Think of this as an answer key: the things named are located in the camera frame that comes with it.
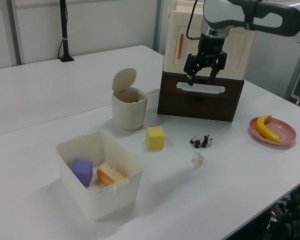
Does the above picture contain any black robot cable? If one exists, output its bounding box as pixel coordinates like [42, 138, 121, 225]
[185, 0, 202, 41]

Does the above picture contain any purple cube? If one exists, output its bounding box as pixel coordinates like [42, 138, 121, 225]
[71, 159, 94, 188]

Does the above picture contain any orange cabinet door handle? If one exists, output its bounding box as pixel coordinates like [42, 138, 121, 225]
[176, 33, 185, 60]

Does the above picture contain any pink plate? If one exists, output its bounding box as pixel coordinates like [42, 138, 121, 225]
[248, 116, 297, 149]

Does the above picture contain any yellow banana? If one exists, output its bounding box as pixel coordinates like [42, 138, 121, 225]
[255, 114, 282, 143]

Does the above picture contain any black pole stand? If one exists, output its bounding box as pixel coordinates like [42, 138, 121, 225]
[57, 0, 75, 63]

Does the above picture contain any black mesh chair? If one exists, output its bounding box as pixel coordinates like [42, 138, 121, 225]
[266, 184, 300, 240]

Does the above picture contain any dark brown wooden drawer box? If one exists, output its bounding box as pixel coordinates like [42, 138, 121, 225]
[156, 71, 245, 123]

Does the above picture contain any yellow cube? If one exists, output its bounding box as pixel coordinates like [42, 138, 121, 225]
[145, 126, 166, 150]

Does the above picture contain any beige trash can with lid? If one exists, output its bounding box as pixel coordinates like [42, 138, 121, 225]
[111, 67, 148, 131]

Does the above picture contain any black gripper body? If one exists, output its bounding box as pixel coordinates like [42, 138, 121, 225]
[196, 33, 227, 69]

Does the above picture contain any panda toy figure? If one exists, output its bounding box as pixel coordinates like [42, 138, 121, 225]
[189, 134, 214, 148]

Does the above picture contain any white plastic storage bin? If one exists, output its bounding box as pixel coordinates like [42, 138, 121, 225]
[55, 129, 144, 221]

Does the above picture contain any white drawer handle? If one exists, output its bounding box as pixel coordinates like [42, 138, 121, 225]
[176, 81, 226, 95]

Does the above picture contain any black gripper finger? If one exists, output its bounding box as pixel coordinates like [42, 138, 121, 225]
[209, 51, 228, 84]
[183, 52, 201, 87]

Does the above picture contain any cream toy cabinet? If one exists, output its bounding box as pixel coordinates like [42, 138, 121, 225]
[162, 0, 257, 81]

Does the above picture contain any orange sponge block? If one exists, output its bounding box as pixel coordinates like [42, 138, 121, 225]
[96, 163, 127, 187]

